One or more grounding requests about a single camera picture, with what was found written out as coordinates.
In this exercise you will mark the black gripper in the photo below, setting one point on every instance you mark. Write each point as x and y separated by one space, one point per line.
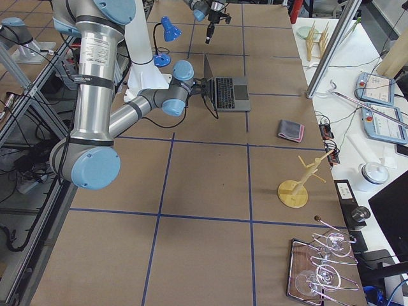
198 86
211 25

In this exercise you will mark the grey laptop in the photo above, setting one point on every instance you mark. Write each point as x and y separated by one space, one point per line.
228 94

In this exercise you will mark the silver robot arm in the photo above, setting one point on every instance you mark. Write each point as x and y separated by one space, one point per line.
214 10
86 157

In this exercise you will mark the blue desk lamp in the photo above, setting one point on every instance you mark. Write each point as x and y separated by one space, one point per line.
170 33

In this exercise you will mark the pale green plate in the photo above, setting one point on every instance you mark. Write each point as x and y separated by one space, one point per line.
305 32

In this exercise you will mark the grey folded cloth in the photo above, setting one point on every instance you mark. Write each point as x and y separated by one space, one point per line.
290 130

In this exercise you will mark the wooden dish rack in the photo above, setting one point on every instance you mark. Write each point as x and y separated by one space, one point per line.
316 38

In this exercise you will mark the metal reach grabber stick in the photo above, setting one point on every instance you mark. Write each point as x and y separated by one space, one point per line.
363 104

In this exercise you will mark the wooden mug tree stand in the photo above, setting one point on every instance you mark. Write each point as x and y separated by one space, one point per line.
293 193

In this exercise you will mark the far teach pendant tablet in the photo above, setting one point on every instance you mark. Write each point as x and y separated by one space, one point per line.
375 89

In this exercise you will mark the teach pendant tablet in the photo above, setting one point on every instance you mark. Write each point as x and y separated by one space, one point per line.
375 89
382 129

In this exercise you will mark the near teach pendant tablet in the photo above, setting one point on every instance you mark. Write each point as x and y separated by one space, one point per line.
382 129

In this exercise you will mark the white enamel pot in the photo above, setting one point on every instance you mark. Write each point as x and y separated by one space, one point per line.
369 175

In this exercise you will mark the upper clear wine glass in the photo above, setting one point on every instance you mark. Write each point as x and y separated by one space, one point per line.
335 243

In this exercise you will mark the clear wine glass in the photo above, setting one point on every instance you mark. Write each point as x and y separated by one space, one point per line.
323 278
335 243

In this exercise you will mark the black framed glass rack tray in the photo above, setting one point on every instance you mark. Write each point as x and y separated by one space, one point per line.
305 256

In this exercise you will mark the black computer monitor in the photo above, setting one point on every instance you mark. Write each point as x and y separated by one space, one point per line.
389 207

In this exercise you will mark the lower clear wine glass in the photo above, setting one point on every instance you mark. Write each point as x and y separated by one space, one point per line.
323 278

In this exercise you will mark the aluminium frame post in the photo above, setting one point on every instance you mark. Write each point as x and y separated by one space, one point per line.
333 44

